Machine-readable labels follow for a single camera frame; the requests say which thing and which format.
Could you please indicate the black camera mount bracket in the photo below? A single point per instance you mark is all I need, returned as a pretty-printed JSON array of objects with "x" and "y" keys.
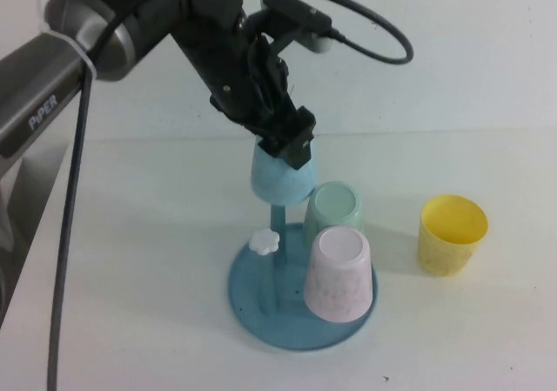
[{"x": 263, "y": 20}]

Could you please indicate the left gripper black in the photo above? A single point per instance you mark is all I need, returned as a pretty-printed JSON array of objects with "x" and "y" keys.
[{"x": 243, "y": 86}]

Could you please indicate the white zip tie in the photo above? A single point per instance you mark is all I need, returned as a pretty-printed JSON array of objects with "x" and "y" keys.
[{"x": 90, "y": 66}]

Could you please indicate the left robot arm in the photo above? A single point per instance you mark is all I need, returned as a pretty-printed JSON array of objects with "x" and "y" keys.
[{"x": 109, "y": 29}]

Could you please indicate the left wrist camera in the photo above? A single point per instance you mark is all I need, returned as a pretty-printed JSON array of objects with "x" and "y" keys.
[{"x": 296, "y": 10}]

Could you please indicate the blue cup stand, flower knob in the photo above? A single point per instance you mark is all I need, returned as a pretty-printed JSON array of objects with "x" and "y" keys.
[{"x": 252, "y": 312}]

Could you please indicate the light blue plastic cup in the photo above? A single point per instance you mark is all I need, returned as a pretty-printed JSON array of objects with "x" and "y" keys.
[{"x": 278, "y": 182}]

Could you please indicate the yellow plastic cup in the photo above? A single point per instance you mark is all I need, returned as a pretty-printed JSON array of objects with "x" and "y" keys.
[{"x": 439, "y": 256}]

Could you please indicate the mint green plastic cup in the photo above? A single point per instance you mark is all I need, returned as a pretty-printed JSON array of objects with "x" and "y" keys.
[{"x": 335, "y": 204}]

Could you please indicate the pale pink plastic cup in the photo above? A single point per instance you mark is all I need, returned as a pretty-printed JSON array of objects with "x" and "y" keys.
[{"x": 337, "y": 278}]

